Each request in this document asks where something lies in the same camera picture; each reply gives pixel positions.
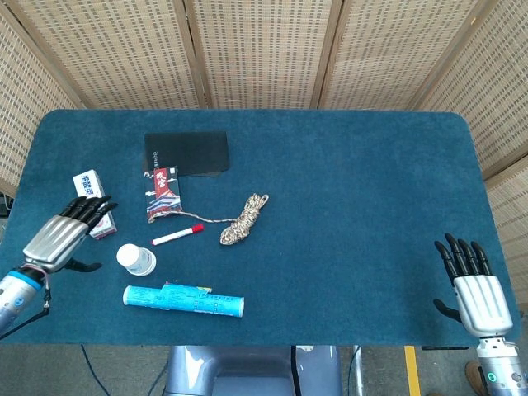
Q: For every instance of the white paper cup blue print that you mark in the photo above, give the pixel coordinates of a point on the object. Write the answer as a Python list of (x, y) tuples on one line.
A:
[(132, 255)]

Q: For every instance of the dark red printed card box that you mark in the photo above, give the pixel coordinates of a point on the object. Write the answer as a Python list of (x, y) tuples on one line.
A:
[(163, 198)]

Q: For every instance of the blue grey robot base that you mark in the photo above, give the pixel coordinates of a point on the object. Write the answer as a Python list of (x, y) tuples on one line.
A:
[(247, 371)]

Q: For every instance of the brown shoe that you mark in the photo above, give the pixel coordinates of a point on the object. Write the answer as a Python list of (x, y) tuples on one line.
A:
[(474, 377)]

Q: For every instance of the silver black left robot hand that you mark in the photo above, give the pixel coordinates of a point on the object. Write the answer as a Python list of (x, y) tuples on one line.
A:
[(53, 243)]

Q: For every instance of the white blue small box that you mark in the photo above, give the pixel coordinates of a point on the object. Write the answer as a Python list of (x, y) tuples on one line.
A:
[(88, 185)]

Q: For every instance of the dark blue table cloth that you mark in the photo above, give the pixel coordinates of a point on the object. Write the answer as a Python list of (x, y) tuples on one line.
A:
[(371, 206)]

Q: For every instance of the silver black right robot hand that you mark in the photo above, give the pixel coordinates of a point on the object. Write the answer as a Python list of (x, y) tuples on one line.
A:
[(482, 303)]

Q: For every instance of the black flat notebook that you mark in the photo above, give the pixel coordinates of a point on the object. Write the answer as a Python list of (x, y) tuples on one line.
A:
[(189, 152)]

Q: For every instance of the white marker red cap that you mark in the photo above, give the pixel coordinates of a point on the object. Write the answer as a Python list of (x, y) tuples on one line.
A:
[(173, 237)]

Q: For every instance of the light blue cardboard tube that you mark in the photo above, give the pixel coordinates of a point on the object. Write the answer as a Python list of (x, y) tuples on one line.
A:
[(181, 301)]

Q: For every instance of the woven folding screen panel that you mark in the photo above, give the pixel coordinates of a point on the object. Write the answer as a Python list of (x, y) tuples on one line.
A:
[(123, 49), (264, 49), (396, 49), (24, 103), (503, 103)]

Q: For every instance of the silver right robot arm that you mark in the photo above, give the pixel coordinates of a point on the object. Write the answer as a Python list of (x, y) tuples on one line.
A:
[(501, 369)]

